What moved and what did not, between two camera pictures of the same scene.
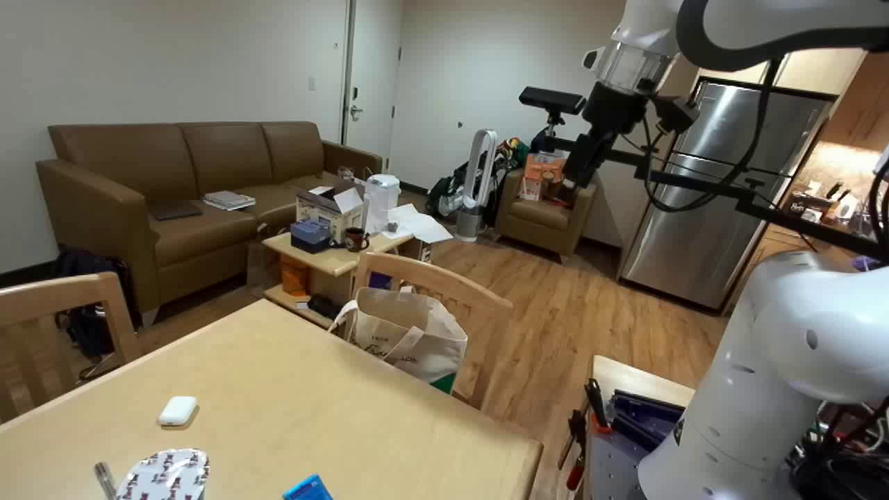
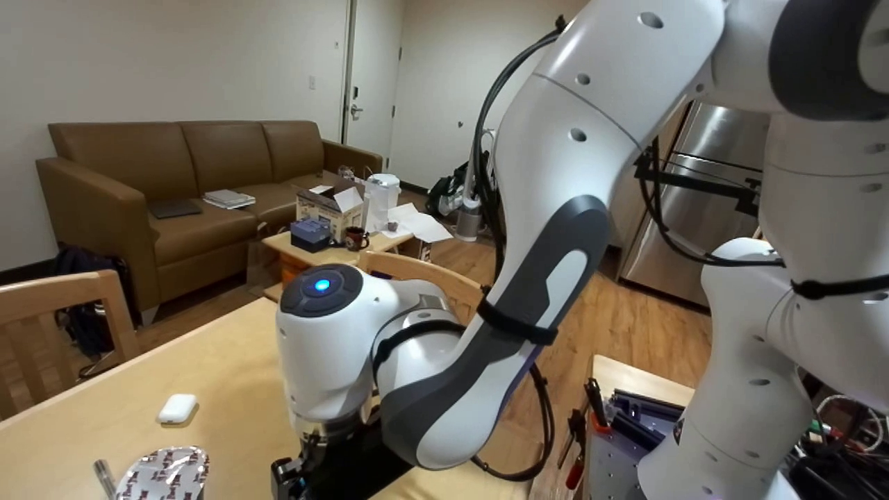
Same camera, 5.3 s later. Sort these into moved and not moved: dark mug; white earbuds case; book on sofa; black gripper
Moved: black gripper
Not moved: book on sofa; white earbuds case; dark mug
